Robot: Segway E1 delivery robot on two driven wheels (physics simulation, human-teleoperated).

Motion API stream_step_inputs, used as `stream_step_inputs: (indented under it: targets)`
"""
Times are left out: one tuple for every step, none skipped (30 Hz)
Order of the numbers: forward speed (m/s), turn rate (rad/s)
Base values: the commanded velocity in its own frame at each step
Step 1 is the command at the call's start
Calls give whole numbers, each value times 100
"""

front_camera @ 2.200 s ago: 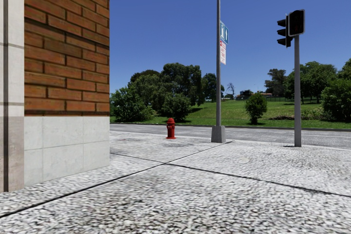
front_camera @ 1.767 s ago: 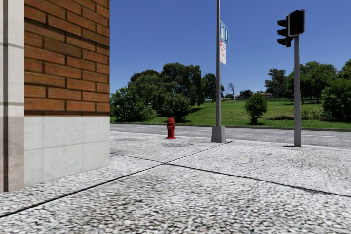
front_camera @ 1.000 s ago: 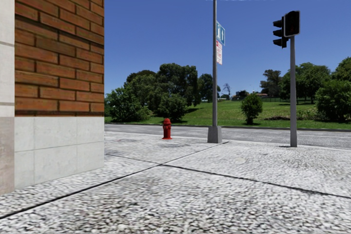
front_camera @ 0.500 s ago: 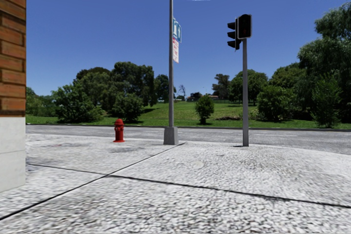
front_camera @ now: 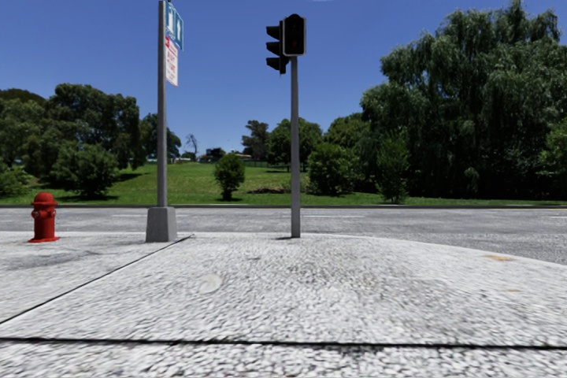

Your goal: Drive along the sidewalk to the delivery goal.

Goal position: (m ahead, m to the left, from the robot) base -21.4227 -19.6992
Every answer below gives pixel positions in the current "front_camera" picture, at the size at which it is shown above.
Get sign on a post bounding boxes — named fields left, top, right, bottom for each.
left=145, top=0, right=185, bottom=243

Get trees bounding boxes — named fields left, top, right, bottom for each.
left=0, top=83, right=183, bottom=199
left=240, top=0, right=567, bottom=205

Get tree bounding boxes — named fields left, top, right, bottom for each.
left=213, top=153, right=246, bottom=202

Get traffic light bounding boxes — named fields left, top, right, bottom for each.
left=265, top=13, right=307, bottom=239

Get red fire hydrant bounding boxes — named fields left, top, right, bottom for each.
left=27, top=191, right=61, bottom=244

